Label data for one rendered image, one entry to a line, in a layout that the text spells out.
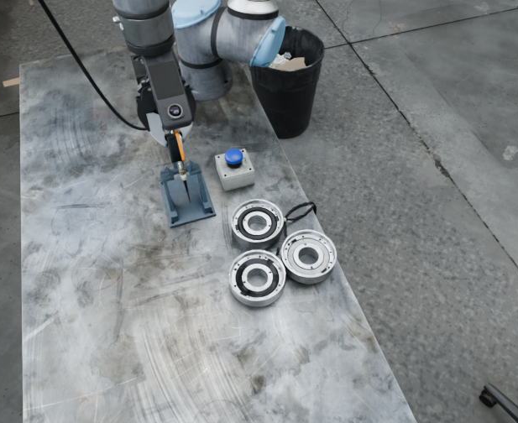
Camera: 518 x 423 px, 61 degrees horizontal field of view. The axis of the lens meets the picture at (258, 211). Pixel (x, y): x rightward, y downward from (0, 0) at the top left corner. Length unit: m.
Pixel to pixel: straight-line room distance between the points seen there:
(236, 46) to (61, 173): 0.49
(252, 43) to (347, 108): 1.42
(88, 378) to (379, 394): 0.49
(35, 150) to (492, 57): 2.52
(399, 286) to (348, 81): 1.24
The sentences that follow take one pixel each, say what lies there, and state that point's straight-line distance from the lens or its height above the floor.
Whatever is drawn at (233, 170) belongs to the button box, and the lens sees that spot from 0.96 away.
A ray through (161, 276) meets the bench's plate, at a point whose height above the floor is 0.80.
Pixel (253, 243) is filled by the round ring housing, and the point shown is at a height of 0.83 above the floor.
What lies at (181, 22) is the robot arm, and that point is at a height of 1.01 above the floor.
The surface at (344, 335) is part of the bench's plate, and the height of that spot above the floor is 0.80.
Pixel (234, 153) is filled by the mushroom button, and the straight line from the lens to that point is 0.96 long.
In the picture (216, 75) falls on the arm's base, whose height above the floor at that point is 0.86.
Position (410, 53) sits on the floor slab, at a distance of 2.89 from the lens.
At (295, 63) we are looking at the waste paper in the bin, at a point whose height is 0.35.
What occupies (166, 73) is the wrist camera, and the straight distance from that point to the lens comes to 0.69.
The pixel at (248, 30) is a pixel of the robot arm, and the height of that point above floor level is 1.01.
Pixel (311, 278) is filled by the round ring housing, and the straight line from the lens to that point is 0.83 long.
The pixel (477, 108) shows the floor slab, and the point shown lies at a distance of 2.62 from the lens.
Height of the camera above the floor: 1.57
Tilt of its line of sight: 54 degrees down
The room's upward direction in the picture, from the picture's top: 1 degrees counter-clockwise
